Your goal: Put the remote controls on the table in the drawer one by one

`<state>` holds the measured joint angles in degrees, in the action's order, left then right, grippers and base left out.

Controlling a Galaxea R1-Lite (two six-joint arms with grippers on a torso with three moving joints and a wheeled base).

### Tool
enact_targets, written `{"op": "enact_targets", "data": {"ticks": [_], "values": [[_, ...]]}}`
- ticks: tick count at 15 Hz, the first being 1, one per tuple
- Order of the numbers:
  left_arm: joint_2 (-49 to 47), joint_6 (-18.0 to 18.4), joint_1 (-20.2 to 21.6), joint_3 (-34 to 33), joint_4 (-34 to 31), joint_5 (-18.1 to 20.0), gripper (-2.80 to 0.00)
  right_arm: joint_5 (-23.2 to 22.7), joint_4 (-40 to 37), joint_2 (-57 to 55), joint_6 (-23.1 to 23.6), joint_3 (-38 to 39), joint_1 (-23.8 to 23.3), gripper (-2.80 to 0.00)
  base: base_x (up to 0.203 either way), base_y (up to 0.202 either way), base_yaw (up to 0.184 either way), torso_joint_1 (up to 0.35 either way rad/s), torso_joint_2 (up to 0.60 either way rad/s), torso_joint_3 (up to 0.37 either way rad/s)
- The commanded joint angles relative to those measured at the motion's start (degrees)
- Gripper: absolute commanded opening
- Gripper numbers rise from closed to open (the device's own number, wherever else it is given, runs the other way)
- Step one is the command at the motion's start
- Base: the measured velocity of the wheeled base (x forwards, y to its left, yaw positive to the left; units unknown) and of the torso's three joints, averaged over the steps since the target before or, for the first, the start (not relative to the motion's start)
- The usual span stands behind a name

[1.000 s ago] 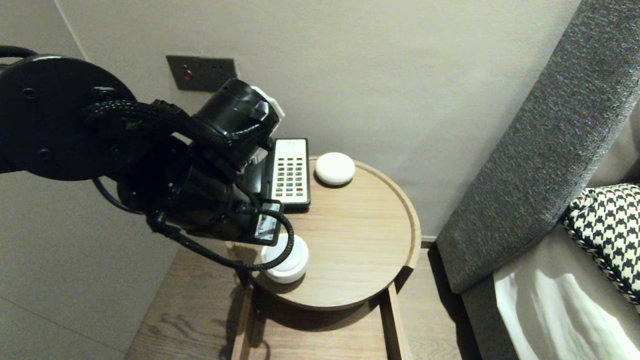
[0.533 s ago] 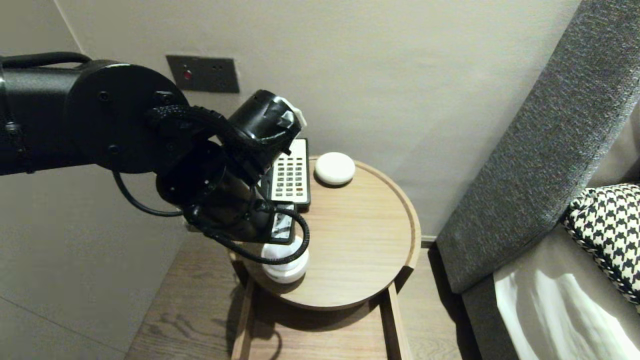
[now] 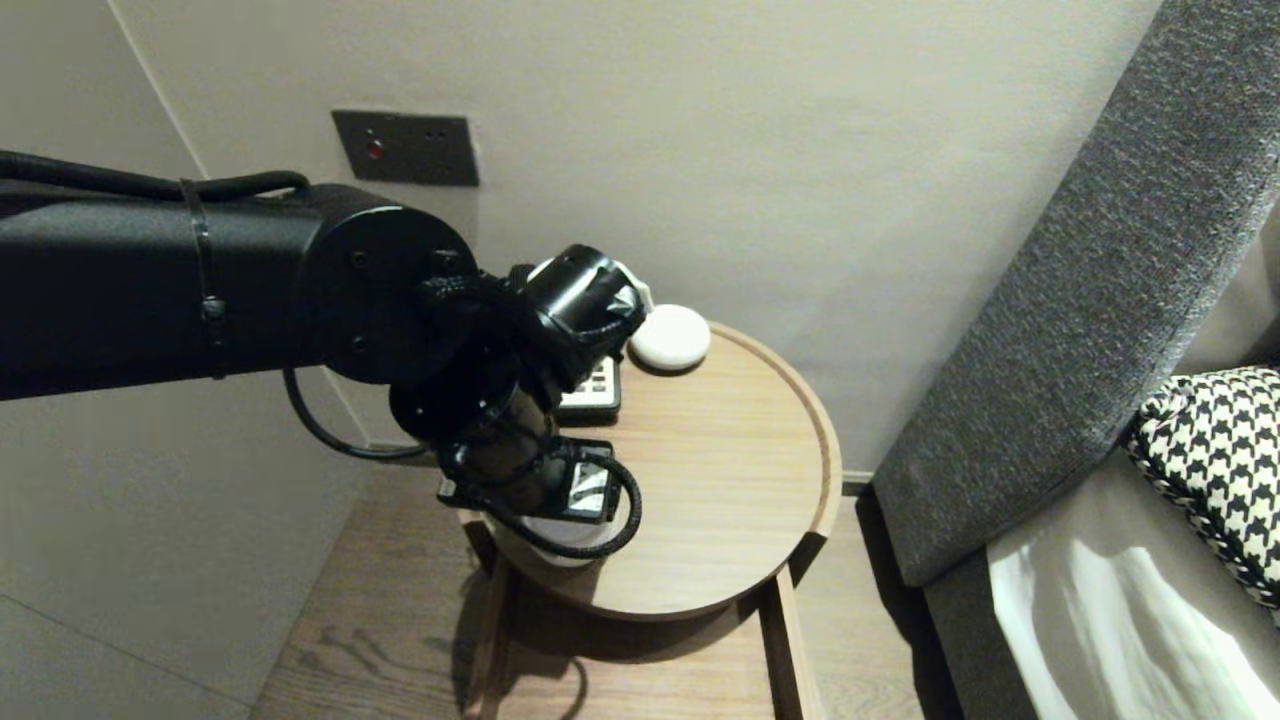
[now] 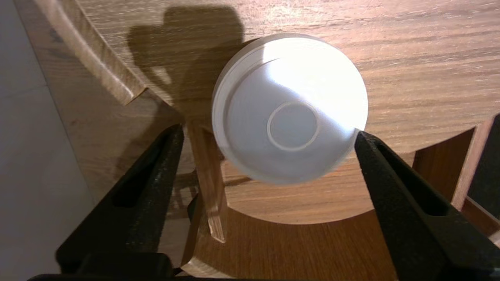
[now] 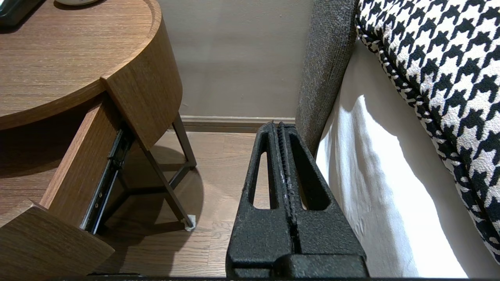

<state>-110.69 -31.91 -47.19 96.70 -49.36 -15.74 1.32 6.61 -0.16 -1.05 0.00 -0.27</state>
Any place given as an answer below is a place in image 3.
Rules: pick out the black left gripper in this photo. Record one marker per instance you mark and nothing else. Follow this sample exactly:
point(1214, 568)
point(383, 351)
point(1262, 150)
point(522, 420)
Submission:
point(495, 490)

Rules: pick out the grey fabric bed base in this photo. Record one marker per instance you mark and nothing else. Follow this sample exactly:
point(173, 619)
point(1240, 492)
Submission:
point(965, 650)

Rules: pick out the grey fabric headboard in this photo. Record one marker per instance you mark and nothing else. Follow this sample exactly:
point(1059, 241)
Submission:
point(1080, 300)

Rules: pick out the white round lidded jar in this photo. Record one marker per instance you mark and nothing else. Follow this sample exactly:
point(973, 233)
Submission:
point(560, 546)

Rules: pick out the white bed sheet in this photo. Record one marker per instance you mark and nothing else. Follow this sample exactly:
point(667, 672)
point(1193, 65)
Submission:
point(1100, 640)

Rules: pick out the white round puck speaker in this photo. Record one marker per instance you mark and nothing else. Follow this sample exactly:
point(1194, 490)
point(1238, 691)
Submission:
point(672, 338)

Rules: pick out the dark wall switch panel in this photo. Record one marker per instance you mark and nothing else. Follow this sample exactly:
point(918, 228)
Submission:
point(420, 150)

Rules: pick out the plain white pillow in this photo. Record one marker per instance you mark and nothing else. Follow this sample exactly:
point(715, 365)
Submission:
point(1235, 310)

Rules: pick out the black white houndstooth pillow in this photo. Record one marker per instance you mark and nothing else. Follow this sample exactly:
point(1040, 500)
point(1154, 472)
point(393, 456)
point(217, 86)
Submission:
point(1220, 450)

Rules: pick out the round wooden bedside table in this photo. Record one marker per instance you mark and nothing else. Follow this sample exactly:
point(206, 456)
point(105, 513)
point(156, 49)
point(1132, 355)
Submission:
point(720, 470)

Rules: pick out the black white desk telephone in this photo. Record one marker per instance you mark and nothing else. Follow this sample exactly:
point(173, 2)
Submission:
point(600, 395)

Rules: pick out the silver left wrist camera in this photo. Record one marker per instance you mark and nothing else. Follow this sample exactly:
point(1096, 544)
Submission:
point(590, 490)

